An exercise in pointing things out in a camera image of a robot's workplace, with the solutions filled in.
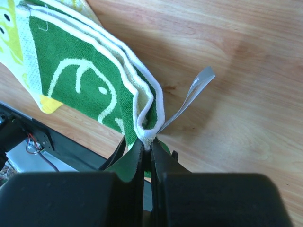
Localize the green cream patterned towel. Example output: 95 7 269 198
16 0 216 152

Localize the yellow lime patterned towel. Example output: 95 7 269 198
0 0 102 114

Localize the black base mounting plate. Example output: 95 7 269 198
0 103 144 182

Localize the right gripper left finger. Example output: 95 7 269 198
0 141 143 227

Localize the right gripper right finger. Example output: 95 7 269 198
150 140 292 227

